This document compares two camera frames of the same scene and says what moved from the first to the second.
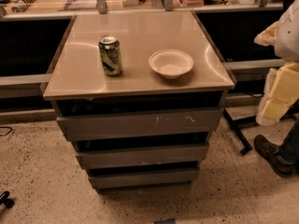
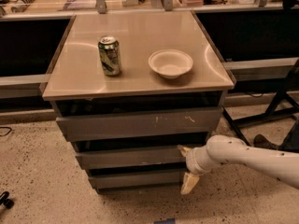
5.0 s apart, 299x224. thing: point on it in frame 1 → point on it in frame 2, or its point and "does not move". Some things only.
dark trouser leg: x=291 y=146 does not move
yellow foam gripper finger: x=267 y=36 → x=198 y=161
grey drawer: x=168 y=157 does not move
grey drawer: x=140 y=124 does not move
